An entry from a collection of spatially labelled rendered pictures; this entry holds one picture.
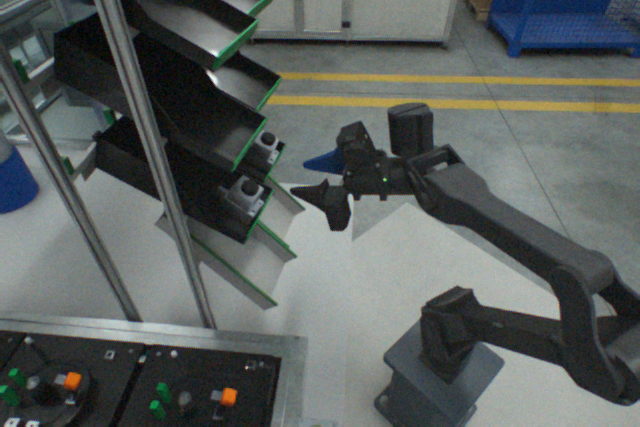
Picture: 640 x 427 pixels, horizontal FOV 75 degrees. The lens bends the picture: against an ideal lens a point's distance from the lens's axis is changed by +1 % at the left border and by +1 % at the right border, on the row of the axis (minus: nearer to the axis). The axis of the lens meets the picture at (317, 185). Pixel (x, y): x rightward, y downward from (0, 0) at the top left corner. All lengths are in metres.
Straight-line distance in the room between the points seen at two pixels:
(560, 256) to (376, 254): 0.73
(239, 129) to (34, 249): 0.83
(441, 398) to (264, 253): 0.44
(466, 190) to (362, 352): 0.55
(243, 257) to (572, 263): 0.62
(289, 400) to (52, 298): 0.67
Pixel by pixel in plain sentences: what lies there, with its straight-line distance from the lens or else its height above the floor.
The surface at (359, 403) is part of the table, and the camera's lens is 0.95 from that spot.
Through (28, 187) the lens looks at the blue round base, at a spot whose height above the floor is 0.91.
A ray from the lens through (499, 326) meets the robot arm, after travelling 0.59.
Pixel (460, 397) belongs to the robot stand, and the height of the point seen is 1.06.
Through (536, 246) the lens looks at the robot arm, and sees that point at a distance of 0.49.
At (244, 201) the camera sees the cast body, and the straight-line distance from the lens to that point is 0.72.
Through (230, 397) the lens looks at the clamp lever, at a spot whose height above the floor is 1.07.
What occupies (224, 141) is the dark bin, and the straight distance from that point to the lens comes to 0.67.
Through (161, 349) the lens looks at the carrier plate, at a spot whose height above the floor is 0.97.
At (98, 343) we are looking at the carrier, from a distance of 0.97.
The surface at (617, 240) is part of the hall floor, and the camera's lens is 2.85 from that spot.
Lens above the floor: 1.74
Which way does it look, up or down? 41 degrees down
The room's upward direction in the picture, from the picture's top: straight up
